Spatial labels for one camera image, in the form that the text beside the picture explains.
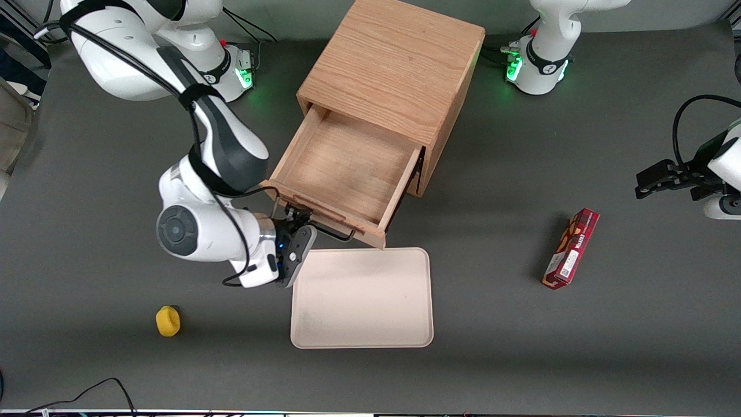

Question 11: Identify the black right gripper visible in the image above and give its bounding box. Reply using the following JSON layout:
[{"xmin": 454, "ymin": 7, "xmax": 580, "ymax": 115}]
[{"xmin": 272, "ymin": 207, "xmax": 314, "ymax": 288}]

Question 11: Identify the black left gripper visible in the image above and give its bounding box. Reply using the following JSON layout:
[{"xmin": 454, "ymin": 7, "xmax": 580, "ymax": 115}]
[{"xmin": 635, "ymin": 132, "xmax": 728, "ymax": 202}]

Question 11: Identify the long black metal drawer handle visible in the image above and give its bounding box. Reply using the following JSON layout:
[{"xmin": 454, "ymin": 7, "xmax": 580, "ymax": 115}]
[{"xmin": 271, "ymin": 195, "xmax": 357, "ymax": 242}]

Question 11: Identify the oak drawer with long handle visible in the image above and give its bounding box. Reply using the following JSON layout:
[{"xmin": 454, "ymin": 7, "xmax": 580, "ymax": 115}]
[{"xmin": 260, "ymin": 104, "xmax": 424, "ymax": 250}]

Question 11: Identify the oak wooden drawer cabinet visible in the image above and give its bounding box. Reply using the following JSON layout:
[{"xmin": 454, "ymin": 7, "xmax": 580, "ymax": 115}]
[{"xmin": 296, "ymin": 0, "xmax": 486, "ymax": 199}]

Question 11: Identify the beige rectangular tray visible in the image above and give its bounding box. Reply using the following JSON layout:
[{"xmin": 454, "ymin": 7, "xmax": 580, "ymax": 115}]
[{"xmin": 290, "ymin": 247, "xmax": 434, "ymax": 350}]

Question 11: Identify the red snack box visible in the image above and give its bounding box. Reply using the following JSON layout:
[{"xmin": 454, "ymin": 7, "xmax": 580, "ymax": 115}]
[{"xmin": 542, "ymin": 208, "xmax": 600, "ymax": 290}]

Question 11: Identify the yellow rounded toy fruit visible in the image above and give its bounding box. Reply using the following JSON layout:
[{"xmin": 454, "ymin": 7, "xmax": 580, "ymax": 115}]
[{"xmin": 155, "ymin": 305, "xmax": 181, "ymax": 338}]

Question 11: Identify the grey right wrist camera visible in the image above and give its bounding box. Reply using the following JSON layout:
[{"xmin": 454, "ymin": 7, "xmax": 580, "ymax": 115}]
[{"xmin": 281, "ymin": 225, "xmax": 318, "ymax": 289}]

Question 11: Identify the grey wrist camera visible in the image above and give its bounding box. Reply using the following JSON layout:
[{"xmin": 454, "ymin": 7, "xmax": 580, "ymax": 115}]
[
  {"xmin": 703, "ymin": 193, "xmax": 741, "ymax": 221},
  {"xmin": 281, "ymin": 225, "xmax": 318, "ymax": 289}
]

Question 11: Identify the black left arm hose cable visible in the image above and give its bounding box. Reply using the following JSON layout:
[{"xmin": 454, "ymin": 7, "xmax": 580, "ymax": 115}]
[{"xmin": 672, "ymin": 94, "xmax": 741, "ymax": 170}]

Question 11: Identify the black arm hose cable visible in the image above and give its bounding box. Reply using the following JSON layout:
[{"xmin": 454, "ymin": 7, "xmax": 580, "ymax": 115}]
[
  {"xmin": 34, "ymin": 0, "xmax": 273, "ymax": 288},
  {"xmin": 672, "ymin": 94, "xmax": 741, "ymax": 170}
]

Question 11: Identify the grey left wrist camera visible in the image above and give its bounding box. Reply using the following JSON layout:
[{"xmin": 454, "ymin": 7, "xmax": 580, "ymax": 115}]
[{"xmin": 703, "ymin": 193, "xmax": 741, "ymax": 221}]

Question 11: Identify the black right arm hose cable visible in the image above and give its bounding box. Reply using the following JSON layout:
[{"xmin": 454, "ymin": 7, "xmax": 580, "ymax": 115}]
[{"xmin": 34, "ymin": 0, "xmax": 273, "ymax": 288}]

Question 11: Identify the black right base cable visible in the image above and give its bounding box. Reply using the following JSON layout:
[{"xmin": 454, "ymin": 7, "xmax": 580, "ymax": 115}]
[{"xmin": 222, "ymin": 9, "xmax": 278, "ymax": 75}]

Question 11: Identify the black base cable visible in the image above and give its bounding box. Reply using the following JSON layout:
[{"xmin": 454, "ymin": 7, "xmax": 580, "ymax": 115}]
[
  {"xmin": 479, "ymin": 16, "xmax": 542, "ymax": 65},
  {"xmin": 222, "ymin": 9, "xmax": 278, "ymax": 75}
]

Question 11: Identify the black left base cable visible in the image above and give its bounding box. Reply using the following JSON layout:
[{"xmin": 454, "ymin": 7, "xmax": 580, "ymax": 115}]
[{"xmin": 479, "ymin": 16, "xmax": 542, "ymax": 65}]

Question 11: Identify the black floor cable loop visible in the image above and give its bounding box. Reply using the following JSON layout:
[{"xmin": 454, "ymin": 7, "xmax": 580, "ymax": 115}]
[{"xmin": 23, "ymin": 378, "xmax": 137, "ymax": 415}]

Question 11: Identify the aluminium frame profile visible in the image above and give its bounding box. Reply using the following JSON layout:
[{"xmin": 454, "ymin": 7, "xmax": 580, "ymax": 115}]
[{"xmin": 0, "ymin": 9, "xmax": 53, "ymax": 69}]

